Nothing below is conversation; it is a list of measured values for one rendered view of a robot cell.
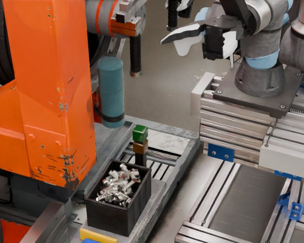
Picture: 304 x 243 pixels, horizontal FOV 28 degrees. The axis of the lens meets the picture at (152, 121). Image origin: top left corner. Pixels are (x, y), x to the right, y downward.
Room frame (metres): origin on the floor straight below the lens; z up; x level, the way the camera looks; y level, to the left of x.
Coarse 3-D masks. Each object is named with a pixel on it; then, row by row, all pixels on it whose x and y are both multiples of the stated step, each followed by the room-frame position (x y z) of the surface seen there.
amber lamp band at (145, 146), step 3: (147, 141) 1.53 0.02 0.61; (135, 144) 1.52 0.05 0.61; (138, 144) 1.52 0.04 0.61; (141, 144) 1.51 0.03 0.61; (144, 144) 1.52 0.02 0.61; (147, 144) 1.53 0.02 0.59; (135, 147) 1.52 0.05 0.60; (138, 147) 1.51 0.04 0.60; (141, 147) 1.51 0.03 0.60; (144, 147) 1.51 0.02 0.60; (147, 147) 1.53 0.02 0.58; (135, 150) 1.52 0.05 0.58; (138, 150) 1.51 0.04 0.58; (141, 150) 1.51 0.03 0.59; (144, 150) 1.51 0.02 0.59; (141, 153) 1.51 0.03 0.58; (144, 153) 1.51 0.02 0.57
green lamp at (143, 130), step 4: (136, 128) 1.53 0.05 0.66; (140, 128) 1.53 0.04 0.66; (144, 128) 1.53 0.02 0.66; (132, 132) 1.52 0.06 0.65; (136, 132) 1.52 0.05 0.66; (140, 132) 1.51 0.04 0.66; (144, 132) 1.52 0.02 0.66; (136, 136) 1.52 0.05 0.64; (140, 136) 1.51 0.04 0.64; (144, 136) 1.51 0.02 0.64; (136, 140) 1.52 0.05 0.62; (140, 140) 1.51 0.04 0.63; (144, 140) 1.51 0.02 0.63
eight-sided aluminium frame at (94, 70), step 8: (112, 40) 2.12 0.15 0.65; (120, 40) 2.09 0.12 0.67; (104, 48) 2.08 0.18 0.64; (112, 48) 2.11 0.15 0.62; (120, 48) 2.08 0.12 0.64; (104, 56) 2.05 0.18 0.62; (112, 56) 2.05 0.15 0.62; (96, 64) 2.00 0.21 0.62; (96, 72) 1.98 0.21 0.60; (96, 80) 1.89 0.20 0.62; (96, 88) 1.88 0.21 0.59
